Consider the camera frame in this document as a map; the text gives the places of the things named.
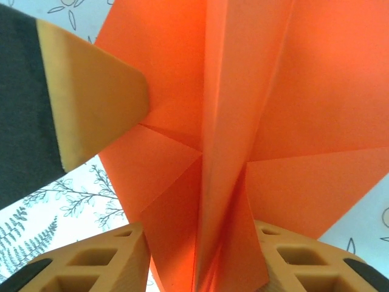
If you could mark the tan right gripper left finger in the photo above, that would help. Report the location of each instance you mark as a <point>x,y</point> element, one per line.
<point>91,267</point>

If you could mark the orange cloth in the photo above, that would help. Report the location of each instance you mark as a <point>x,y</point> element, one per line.
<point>304,91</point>

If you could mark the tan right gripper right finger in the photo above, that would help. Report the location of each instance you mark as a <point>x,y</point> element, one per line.
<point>319,270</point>

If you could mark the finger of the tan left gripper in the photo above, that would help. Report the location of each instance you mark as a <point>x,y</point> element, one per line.
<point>97,100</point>

